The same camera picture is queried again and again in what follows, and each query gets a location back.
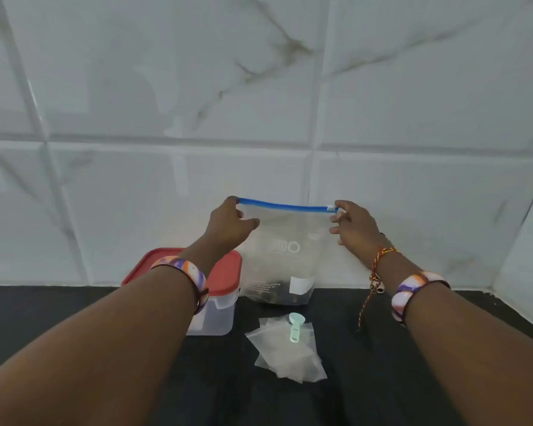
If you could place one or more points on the person's right hand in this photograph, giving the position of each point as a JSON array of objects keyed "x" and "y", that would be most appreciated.
[{"x": 357, "y": 232}]

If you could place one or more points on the person's left hand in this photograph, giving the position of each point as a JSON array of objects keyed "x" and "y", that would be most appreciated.
[{"x": 226, "y": 228}]

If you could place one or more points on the large clear blue-zip bag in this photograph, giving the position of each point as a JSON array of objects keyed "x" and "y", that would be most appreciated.
[{"x": 288, "y": 244}]

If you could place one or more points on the mint green measuring spoon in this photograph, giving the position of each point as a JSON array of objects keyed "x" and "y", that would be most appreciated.
[{"x": 296, "y": 331}]

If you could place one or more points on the person's right forearm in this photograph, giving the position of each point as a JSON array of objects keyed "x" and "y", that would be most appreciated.
[{"x": 471, "y": 363}]

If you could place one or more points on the person's left forearm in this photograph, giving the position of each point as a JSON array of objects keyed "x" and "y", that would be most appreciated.
[{"x": 93, "y": 350}]

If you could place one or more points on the orange purple white bangle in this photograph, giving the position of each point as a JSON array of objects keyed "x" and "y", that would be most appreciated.
[
  {"x": 188, "y": 268},
  {"x": 404, "y": 290}
]

